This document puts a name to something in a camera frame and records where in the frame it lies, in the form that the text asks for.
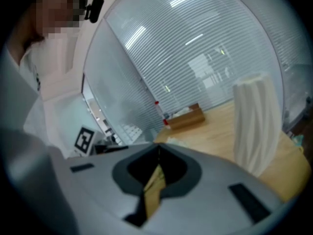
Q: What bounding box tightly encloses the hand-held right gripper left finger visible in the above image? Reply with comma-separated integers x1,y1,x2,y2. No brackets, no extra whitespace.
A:
66,142,159,235

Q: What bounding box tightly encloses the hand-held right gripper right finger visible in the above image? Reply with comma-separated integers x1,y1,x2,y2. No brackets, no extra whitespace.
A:
145,143,282,235

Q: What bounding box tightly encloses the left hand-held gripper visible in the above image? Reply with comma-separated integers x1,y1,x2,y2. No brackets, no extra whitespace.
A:
74,125,129,156

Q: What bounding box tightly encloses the person's right forearm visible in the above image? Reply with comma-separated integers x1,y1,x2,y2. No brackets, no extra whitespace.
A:
0,127,81,235

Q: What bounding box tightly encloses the person's torso in white shirt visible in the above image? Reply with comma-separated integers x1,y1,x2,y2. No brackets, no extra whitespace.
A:
4,33,84,159

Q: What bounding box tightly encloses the wooden table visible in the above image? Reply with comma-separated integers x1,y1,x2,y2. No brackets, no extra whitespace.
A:
143,100,311,220

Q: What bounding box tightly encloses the wooden box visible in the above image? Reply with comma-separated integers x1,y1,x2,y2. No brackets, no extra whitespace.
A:
167,103,205,130

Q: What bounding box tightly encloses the clear bottle with red cap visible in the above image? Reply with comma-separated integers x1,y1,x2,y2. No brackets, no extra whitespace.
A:
154,101,171,129

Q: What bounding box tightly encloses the pale green mug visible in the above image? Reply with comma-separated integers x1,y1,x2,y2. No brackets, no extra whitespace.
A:
292,133,305,148

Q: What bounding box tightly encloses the person's head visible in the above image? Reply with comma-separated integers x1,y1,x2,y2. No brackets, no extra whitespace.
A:
24,0,88,48

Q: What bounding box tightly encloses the black head camera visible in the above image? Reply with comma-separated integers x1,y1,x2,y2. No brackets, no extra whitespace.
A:
84,0,105,24

